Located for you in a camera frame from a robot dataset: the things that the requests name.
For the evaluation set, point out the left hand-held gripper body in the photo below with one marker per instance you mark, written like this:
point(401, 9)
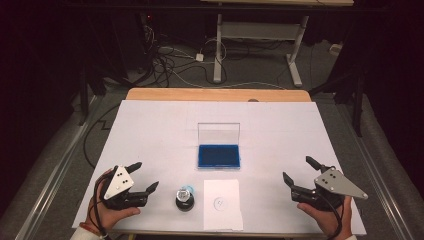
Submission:
point(117, 182)

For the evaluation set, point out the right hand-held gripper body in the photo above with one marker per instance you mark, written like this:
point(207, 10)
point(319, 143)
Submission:
point(336, 185)

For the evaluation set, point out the crystal-topped black stamp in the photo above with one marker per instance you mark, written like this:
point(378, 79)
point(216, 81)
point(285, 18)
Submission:
point(185, 200)

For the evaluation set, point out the person's left hand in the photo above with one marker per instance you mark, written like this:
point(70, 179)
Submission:
point(113, 216)

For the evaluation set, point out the person's right hand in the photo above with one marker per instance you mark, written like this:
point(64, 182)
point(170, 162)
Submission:
point(325, 220)

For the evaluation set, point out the large white table cover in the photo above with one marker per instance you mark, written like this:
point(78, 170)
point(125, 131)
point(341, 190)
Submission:
point(160, 133)

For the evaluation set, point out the person's left white sleeve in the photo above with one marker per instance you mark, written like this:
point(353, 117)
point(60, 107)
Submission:
point(83, 235)

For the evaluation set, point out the small white paper sheet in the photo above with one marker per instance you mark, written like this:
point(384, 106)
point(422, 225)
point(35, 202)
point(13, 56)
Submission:
point(230, 213)

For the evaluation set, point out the black stand leg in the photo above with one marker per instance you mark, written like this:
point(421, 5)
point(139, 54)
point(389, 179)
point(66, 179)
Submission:
point(358, 110)
point(83, 100)

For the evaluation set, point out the blue ink pad clear case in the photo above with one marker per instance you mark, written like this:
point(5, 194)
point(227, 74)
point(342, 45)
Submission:
point(218, 156)

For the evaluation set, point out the wooden table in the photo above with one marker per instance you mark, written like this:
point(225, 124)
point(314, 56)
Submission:
point(200, 94)

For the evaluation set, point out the dark curtain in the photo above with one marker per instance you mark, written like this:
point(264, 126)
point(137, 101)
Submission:
point(36, 83)
point(393, 83)

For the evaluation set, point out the white power adapter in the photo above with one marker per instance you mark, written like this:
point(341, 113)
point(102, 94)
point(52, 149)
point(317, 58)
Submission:
point(199, 57)

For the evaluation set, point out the metal floor rail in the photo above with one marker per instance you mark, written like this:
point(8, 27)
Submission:
point(53, 176)
point(373, 173)

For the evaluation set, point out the white desk frame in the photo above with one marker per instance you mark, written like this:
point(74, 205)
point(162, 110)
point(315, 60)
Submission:
point(218, 50)

